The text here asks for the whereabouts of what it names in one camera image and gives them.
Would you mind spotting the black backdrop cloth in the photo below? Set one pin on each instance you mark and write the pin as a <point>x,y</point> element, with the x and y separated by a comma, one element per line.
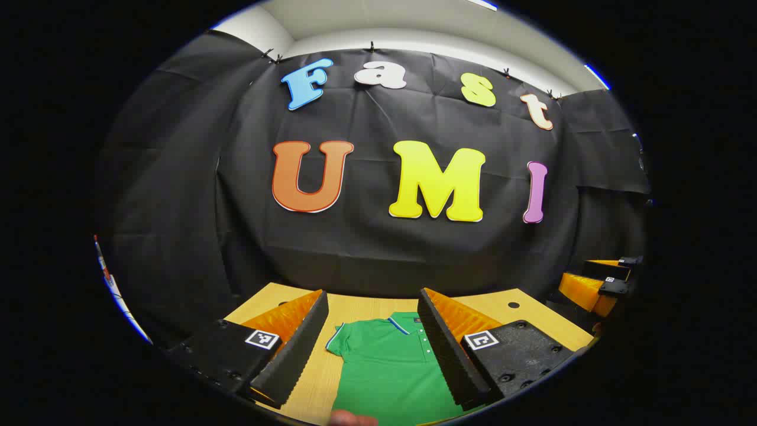
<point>366,254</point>

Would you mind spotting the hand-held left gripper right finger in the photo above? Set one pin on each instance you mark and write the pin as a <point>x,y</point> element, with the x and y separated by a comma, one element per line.
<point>449,355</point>

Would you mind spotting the white side table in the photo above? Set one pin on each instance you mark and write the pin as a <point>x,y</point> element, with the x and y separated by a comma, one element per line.
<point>125,309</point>

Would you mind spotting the green T-shirt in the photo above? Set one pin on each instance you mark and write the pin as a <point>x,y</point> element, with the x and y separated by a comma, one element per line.
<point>384,373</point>

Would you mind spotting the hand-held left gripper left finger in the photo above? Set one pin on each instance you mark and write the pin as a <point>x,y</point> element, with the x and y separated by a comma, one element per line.
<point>295,355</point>

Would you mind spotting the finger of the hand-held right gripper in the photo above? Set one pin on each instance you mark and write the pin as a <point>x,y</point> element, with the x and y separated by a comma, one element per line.
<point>609,270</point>
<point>582,291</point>

